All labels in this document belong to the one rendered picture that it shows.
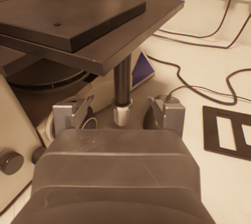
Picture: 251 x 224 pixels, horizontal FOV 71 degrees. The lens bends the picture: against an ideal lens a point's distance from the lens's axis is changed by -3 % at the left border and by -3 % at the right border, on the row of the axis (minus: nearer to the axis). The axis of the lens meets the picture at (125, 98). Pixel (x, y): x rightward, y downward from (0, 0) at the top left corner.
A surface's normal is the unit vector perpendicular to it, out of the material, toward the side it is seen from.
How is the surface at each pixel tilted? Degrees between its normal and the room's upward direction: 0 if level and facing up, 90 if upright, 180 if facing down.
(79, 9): 0
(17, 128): 90
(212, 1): 90
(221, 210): 0
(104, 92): 90
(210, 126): 0
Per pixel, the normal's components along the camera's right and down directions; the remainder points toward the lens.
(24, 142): 0.88, 0.31
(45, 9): 0.02, -0.76
